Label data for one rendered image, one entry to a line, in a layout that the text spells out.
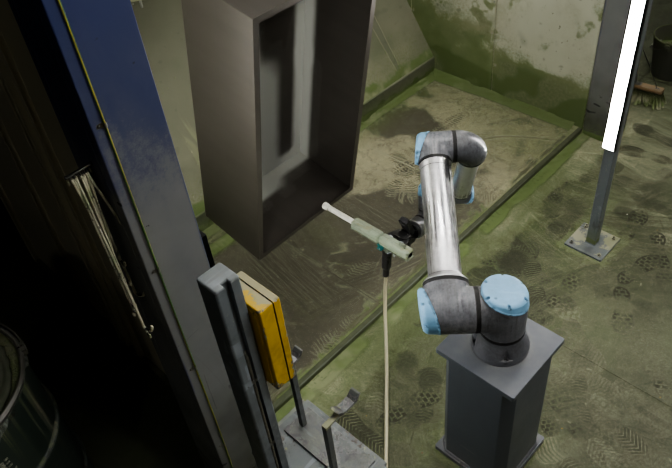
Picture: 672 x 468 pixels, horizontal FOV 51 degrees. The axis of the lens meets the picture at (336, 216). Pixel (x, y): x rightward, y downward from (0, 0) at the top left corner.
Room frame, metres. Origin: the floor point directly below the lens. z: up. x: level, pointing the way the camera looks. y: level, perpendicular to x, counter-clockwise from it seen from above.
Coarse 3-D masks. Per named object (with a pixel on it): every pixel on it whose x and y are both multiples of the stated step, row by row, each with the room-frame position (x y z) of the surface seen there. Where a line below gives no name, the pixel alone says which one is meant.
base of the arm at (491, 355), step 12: (480, 336) 1.41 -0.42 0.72; (528, 336) 1.43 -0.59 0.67; (480, 348) 1.39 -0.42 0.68; (492, 348) 1.37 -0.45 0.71; (504, 348) 1.36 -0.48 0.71; (516, 348) 1.36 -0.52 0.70; (528, 348) 1.38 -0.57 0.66; (492, 360) 1.35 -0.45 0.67; (504, 360) 1.35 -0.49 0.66; (516, 360) 1.34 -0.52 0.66
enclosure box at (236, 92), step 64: (192, 0) 2.19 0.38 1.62; (256, 0) 2.07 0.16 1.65; (320, 0) 2.62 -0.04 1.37; (192, 64) 2.26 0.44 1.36; (256, 64) 2.00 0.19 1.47; (320, 64) 2.64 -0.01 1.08; (256, 128) 2.04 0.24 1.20; (320, 128) 2.68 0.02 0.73; (256, 192) 2.09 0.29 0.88; (320, 192) 2.53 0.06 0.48; (256, 256) 2.15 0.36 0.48
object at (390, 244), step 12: (324, 204) 2.35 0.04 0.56; (348, 216) 2.26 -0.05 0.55; (360, 228) 2.17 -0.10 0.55; (372, 228) 2.16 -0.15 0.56; (372, 240) 2.13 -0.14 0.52; (384, 240) 2.08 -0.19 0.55; (396, 240) 2.07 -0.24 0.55; (384, 252) 2.08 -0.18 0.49; (396, 252) 2.02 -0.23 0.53; (408, 252) 2.00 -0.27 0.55; (384, 264) 2.07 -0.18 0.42; (384, 276) 2.07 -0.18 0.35
